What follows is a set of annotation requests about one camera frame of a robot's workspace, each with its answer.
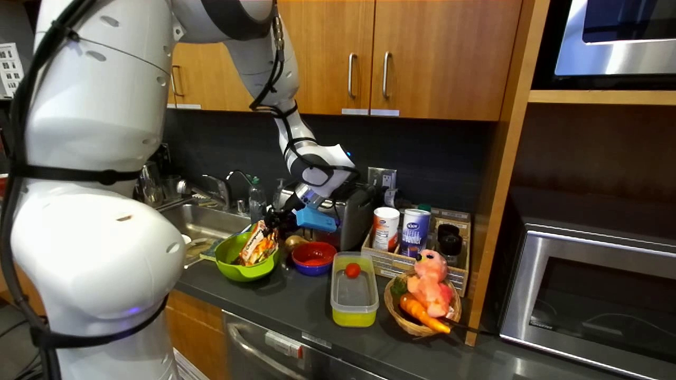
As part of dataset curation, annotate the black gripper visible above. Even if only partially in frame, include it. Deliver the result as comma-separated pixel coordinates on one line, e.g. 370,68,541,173
263,188,313,241

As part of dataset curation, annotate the orange instant noodle packet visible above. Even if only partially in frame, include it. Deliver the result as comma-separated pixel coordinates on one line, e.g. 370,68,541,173
236,218,281,268

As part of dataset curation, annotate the red plastic bowl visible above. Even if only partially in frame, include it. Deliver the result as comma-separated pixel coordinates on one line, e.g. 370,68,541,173
291,239,339,271

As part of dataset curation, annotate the blue plastic bowl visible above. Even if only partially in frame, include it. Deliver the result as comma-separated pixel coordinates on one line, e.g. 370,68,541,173
289,254,339,278

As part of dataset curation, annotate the green plastic bowl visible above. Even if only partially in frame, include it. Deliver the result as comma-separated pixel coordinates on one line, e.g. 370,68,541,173
199,230,288,286

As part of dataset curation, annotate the brown potato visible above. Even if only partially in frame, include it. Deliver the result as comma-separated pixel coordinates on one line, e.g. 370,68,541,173
284,232,313,254

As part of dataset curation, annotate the clear plastic water bottle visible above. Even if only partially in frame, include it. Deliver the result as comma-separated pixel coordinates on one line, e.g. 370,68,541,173
246,175,268,223

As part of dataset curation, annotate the stainless steel sink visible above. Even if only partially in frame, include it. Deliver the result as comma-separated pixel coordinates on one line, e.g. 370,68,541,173
159,199,254,271

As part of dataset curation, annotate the metal sink faucet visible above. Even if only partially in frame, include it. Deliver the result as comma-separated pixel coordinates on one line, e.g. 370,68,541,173
199,172,232,211

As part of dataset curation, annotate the clear rectangular plastic container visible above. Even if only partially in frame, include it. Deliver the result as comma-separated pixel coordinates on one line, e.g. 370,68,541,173
328,254,381,329

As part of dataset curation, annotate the white and red can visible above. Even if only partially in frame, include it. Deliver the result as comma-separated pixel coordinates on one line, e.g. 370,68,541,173
370,204,401,254

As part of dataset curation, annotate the wooden slat crate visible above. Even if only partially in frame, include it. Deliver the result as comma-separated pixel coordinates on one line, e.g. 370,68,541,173
360,208,474,297

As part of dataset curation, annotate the stainless steel dishwasher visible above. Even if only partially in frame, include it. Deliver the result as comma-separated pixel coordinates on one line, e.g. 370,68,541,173
219,307,391,380

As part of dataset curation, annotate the green leafy toy vegetable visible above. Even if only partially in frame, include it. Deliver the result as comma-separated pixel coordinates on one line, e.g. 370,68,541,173
388,276,413,303

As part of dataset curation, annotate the blue labelled can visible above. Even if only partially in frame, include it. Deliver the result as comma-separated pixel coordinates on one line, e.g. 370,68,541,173
400,208,433,258

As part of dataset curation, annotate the wooden cabinet door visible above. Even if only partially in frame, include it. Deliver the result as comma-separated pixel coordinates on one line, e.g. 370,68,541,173
275,0,377,118
368,0,527,125
168,40,257,114

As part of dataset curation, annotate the pink plush toy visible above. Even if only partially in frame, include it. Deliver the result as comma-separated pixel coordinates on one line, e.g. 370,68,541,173
406,248,458,322

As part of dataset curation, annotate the round wicker basket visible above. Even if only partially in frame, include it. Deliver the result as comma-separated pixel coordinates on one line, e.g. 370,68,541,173
383,273,465,341

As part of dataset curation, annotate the orange toy carrot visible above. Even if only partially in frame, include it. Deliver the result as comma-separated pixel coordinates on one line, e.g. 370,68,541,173
397,293,454,338

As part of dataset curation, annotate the black round appliance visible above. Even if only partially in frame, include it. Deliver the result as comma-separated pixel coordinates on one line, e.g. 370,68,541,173
436,221,468,266

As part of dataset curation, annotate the wooden shelf side panel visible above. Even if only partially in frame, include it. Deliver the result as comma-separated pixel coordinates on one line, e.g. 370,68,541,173
462,0,554,348

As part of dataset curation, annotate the silver countertop microwave oven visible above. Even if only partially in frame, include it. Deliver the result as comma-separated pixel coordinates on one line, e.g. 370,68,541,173
497,186,676,380

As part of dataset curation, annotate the silver built-in microwave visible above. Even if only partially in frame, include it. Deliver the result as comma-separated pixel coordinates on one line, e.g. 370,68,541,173
533,0,676,94

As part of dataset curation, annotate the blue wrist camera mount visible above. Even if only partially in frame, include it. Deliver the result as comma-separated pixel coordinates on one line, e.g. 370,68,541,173
294,202,340,235

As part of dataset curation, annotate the wall power outlet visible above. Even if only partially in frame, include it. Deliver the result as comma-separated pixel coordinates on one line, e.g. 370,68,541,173
366,165,400,210

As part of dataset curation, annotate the metal cabinet door handle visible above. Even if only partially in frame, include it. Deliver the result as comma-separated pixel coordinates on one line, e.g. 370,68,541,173
345,48,360,101
381,48,395,101
170,63,188,101

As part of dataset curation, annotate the white grid wall panel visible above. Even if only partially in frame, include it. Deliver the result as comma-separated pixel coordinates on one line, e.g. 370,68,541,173
0,40,28,101

